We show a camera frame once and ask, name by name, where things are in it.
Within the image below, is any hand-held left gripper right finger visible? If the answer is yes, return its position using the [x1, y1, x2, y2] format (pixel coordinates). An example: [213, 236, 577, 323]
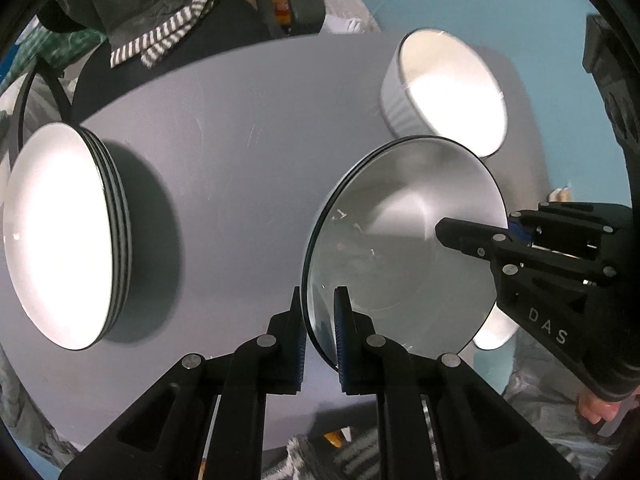
[334, 286, 593, 480]

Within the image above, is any grey white striped cloth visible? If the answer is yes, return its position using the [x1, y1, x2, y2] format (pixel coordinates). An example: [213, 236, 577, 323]
[109, 0, 217, 70]

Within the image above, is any green checked tablecloth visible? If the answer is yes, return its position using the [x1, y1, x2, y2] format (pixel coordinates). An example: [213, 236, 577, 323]
[12, 27, 108, 68]

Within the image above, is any white plate with black rim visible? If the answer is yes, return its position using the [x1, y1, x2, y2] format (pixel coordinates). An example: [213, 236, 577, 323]
[82, 127, 126, 341]
[90, 132, 134, 333]

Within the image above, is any grey plastic sheet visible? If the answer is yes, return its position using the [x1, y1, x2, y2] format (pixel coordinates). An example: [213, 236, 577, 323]
[502, 330, 621, 480]

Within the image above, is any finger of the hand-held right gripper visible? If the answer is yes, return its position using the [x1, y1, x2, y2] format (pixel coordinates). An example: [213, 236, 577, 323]
[434, 216, 617, 291]
[507, 201, 630, 261]

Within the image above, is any stack of white plates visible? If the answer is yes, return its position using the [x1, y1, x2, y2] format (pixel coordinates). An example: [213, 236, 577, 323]
[2, 124, 115, 352]

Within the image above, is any black office chair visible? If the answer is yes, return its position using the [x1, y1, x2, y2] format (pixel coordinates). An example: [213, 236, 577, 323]
[15, 0, 328, 153]

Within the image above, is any person's right hand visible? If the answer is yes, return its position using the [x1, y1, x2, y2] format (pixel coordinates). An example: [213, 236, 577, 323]
[576, 389, 623, 428]

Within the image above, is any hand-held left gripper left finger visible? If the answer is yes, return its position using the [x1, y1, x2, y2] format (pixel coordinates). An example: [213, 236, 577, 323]
[60, 287, 307, 480]

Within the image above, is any grey slipper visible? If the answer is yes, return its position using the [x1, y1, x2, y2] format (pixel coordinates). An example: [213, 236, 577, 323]
[260, 427, 351, 480]

